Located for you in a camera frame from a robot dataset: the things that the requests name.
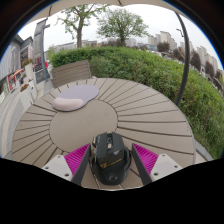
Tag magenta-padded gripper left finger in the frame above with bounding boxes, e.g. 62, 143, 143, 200
41, 142, 93, 187

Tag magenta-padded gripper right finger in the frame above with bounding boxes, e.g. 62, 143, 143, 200
131, 142, 184, 186

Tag black computer mouse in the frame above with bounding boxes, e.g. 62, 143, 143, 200
90, 131, 133, 186

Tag lavender mouse pad with wrist rest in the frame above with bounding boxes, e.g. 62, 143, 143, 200
51, 83, 100, 113

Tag green hedge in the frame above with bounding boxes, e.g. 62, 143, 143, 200
49, 45, 224, 160

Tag brown slatted outdoor chair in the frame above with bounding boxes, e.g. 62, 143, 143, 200
50, 59, 93, 89

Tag tall white flower planter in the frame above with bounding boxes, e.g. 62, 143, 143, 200
21, 58, 36, 84

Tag dark curved parasol pole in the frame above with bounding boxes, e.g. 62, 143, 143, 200
173, 11, 192, 108

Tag storefront building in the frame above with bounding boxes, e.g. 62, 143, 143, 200
0, 33, 34, 98

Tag tall grey sign pillar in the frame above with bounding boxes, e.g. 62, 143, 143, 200
32, 18, 52, 84

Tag distant apartment buildings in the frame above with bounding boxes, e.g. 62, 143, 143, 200
49, 30, 221, 73

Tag tree with bare trunk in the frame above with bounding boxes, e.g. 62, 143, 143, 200
56, 3, 108, 50

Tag round leafy green tree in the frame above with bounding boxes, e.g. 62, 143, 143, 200
96, 8, 150, 48

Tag beige parasol canopy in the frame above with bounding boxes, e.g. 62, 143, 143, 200
26, 0, 188, 26

